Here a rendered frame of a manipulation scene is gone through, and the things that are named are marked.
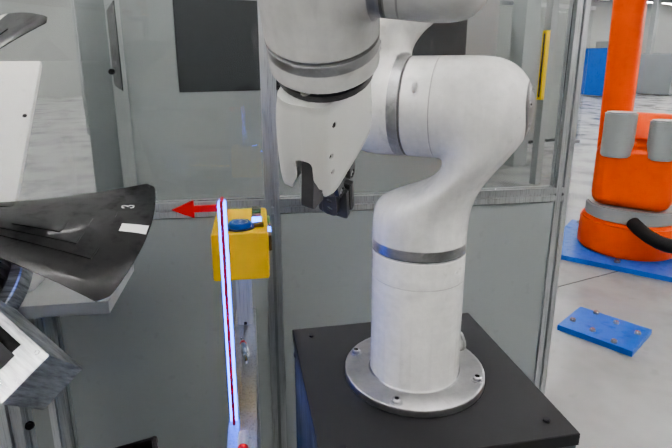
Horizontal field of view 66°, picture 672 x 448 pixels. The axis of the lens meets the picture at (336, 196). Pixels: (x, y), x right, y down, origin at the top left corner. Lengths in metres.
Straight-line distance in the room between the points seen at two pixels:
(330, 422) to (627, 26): 3.79
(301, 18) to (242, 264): 0.65
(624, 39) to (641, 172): 0.93
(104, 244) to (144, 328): 0.92
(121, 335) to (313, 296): 0.54
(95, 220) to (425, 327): 0.43
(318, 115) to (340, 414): 0.41
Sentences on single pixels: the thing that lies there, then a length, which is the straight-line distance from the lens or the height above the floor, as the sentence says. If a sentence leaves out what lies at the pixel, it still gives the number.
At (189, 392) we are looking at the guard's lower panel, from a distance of 1.67.
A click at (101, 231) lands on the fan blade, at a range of 0.68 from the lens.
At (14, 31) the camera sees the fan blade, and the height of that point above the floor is 1.40.
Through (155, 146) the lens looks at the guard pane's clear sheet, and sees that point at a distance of 1.41.
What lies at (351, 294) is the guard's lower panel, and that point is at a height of 0.70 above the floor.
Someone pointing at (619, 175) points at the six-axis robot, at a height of 0.61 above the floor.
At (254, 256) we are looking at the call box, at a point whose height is 1.03.
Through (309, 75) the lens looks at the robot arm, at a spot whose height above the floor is 1.35.
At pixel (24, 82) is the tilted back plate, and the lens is 1.14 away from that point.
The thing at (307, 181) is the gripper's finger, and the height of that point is 1.27.
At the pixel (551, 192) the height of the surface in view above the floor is 0.99.
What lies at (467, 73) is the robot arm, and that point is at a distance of 0.58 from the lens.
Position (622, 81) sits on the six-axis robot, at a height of 1.22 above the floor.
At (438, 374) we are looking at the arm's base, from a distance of 0.70.
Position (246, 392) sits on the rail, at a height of 0.86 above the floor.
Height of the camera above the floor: 1.36
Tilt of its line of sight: 15 degrees down
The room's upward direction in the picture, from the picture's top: straight up
